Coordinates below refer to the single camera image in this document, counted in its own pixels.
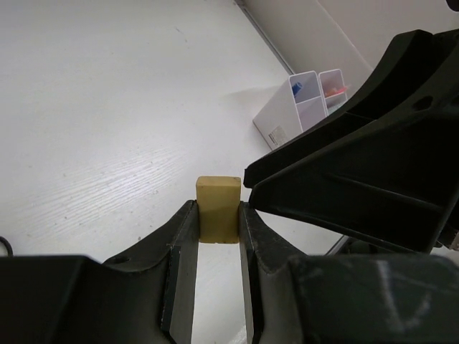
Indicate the clear spray bottle blue cap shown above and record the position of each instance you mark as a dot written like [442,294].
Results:
[296,88]

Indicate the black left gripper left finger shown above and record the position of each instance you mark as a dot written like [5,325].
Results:
[144,294]

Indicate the aluminium frame rail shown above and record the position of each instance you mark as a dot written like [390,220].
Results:
[243,7]

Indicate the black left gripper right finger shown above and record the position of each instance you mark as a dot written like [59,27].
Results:
[272,310]

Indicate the yellow eraser block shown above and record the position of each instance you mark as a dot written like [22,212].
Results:
[218,200]

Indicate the red slim highlighter pen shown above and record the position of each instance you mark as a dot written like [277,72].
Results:
[335,91]

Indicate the clear compartment organizer box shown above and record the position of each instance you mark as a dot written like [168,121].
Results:
[285,117]

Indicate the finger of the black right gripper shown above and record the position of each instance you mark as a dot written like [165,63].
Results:
[383,168]

